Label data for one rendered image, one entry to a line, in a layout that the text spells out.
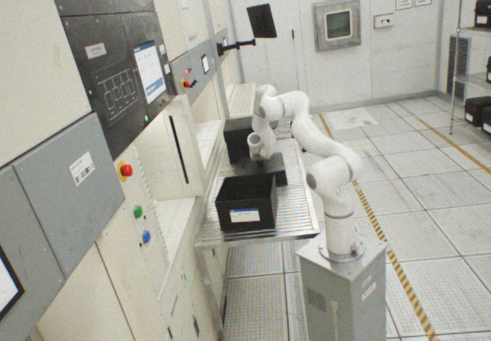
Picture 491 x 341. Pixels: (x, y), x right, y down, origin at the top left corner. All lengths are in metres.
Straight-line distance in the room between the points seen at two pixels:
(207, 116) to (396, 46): 3.65
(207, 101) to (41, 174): 2.56
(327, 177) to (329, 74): 4.70
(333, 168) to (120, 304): 0.84
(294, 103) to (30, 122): 1.05
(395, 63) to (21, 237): 5.84
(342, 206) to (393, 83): 4.93
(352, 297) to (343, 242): 0.21
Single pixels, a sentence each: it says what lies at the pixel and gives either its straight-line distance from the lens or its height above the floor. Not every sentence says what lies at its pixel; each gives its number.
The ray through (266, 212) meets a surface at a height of 0.86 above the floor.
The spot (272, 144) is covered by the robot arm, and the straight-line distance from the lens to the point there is 1.90.
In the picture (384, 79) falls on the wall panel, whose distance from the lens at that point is 6.20.
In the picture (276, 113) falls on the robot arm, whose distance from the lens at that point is 1.55.
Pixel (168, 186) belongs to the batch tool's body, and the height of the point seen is 0.95.
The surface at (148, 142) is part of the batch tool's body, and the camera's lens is 1.92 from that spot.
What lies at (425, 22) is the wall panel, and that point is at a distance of 6.27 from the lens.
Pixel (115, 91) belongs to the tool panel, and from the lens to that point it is 1.24.
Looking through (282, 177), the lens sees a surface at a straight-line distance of 2.14.
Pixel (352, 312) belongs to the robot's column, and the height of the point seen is 0.58.
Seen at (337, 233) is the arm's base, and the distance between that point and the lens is 1.51.
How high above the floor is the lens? 1.75
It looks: 24 degrees down
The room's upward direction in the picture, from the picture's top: 10 degrees counter-clockwise
